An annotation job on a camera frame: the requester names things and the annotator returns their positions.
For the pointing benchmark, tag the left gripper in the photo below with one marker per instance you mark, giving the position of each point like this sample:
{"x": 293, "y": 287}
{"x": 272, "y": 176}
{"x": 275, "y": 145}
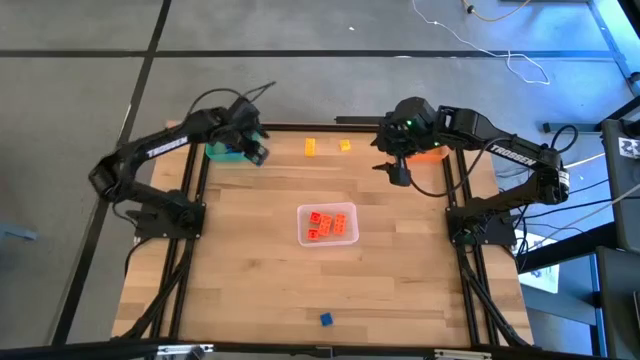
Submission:
{"x": 242, "y": 122}

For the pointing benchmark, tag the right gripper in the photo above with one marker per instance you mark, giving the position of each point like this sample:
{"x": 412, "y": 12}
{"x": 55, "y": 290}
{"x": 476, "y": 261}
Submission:
{"x": 407, "y": 130}

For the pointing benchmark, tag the small yellow toy block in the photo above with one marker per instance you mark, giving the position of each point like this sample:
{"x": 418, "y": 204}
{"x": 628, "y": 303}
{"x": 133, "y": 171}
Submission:
{"x": 345, "y": 145}

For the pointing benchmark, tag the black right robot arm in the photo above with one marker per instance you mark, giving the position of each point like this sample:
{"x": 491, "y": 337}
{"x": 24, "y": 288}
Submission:
{"x": 515, "y": 155}

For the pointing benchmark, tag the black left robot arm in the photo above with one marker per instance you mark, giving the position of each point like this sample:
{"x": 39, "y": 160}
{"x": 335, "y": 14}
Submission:
{"x": 167, "y": 146}

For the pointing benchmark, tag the green translucent plastic bin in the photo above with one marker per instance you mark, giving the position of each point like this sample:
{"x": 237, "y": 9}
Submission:
{"x": 217, "y": 154}

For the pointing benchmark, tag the orange translucent plastic bin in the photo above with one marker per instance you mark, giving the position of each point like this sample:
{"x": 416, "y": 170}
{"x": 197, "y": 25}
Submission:
{"x": 435, "y": 157}

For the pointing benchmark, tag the black metal floor bar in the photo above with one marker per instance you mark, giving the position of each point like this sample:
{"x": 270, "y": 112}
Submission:
{"x": 357, "y": 120}
{"x": 575, "y": 128}

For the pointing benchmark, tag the long yellow toy block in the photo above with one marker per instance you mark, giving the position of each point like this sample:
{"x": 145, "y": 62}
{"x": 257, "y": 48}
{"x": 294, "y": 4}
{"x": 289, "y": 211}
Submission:
{"x": 310, "y": 147}

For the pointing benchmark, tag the clear plastic bin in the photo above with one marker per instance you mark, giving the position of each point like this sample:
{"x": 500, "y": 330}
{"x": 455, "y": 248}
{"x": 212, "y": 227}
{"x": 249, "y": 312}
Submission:
{"x": 352, "y": 238}

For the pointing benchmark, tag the white paper sheet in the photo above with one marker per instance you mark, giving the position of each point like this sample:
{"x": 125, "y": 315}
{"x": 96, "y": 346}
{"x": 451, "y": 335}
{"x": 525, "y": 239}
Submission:
{"x": 542, "y": 272}

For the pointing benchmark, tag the black equipment case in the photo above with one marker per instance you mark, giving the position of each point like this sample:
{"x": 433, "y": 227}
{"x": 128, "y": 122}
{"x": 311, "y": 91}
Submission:
{"x": 622, "y": 200}

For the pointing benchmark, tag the black white marker tag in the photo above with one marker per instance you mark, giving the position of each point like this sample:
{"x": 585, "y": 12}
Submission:
{"x": 630, "y": 147}

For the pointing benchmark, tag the metal table leg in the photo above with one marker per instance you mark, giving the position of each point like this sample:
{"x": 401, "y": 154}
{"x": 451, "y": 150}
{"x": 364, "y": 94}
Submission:
{"x": 612, "y": 45}

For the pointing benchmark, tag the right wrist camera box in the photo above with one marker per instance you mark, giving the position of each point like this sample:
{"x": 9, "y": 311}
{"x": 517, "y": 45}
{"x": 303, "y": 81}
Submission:
{"x": 400, "y": 175}

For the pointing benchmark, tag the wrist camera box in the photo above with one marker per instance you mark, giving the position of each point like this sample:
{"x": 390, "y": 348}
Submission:
{"x": 258, "y": 155}
{"x": 400, "y": 175}

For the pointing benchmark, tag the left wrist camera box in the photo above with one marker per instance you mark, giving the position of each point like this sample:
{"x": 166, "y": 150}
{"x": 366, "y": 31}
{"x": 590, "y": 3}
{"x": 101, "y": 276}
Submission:
{"x": 258, "y": 155}

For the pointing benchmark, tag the black aluminium table frame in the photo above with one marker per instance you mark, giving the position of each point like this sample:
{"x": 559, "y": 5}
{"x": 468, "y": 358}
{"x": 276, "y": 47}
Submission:
{"x": 300, "y": 127}

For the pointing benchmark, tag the silver metal bracket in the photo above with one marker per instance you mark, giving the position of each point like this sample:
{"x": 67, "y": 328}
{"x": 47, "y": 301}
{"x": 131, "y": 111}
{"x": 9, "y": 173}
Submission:
{"x": 462, "y": 354}
{"x": 185, "y": 349}

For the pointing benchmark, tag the grey floor bracket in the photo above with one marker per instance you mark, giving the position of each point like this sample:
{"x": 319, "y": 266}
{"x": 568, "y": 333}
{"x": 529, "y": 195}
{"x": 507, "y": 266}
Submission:
{"x": 17, "y": 231}

